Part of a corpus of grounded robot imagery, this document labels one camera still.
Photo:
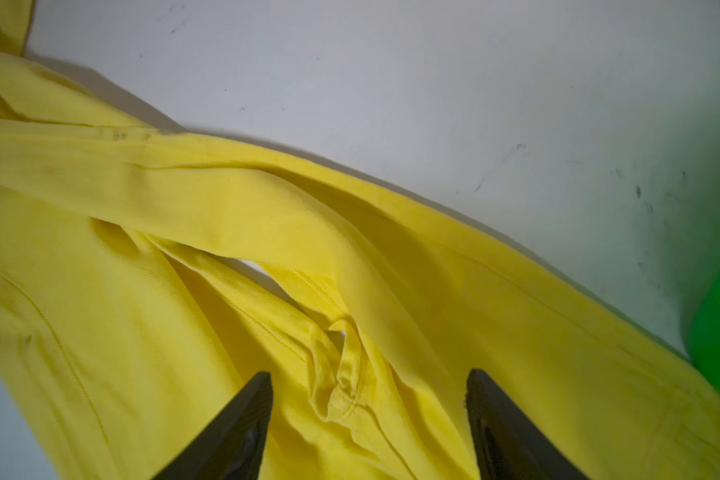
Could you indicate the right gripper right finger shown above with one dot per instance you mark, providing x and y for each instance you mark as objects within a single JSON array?
[{"x": 507, "y": 444}]

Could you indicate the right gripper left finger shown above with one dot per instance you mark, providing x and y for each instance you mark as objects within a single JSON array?
[{"x": 231, "y": 446}]

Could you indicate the yellow trousers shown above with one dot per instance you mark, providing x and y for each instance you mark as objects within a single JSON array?
[{"x": 146, "y": 276}]

